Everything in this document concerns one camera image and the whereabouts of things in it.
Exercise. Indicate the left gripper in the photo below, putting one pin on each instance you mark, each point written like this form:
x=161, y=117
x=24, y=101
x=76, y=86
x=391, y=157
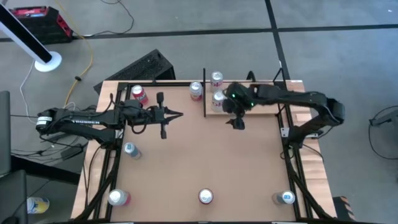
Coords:
x=152, y=115

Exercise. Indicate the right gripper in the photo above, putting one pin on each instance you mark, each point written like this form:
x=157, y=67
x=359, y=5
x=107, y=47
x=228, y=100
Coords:
x=241, y=101

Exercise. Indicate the silver Diet Coke can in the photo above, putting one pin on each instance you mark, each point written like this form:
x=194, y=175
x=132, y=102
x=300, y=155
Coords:
x=217, y=98
x=216, y=77

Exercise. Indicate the red Fanta can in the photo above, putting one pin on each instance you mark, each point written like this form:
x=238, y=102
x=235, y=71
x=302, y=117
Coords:
x=140, y=95
x=206, y=196

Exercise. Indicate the blue silver Red Bull can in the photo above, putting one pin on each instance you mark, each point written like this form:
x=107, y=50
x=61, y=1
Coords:
x=130, y=148
x=287, y=197

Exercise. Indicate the pink fruit-print drink can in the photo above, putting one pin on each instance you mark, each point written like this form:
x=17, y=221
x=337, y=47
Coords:
x=116, y=197

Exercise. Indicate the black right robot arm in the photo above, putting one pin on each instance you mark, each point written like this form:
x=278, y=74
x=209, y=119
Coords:
x=298, y=98

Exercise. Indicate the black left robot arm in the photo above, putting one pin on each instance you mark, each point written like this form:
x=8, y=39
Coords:
x=87, y=123

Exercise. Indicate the tan table cover sheet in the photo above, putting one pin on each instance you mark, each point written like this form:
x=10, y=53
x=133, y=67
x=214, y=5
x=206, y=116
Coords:
x=199, y=161

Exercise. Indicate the white and black floor pole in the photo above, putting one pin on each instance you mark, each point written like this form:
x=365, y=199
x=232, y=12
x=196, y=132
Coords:
x=46, y=60

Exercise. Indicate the black orange striped block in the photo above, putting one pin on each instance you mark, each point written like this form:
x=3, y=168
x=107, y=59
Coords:
x=342, y=207

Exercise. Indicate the red and black toolbox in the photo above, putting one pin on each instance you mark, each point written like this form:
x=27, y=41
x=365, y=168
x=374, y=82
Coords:
x=43, y=26

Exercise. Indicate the grey floor device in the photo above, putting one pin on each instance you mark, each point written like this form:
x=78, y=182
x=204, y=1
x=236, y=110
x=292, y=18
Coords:
x=385, y=118

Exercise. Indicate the yellow and white can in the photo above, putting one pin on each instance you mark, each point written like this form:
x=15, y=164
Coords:
x=37, y=205

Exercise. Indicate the black aluminium table frame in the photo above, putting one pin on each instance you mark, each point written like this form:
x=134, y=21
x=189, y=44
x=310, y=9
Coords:
x=174, y=84

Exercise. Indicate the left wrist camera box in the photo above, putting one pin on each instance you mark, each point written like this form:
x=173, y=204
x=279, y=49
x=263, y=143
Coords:
x=133, y=104

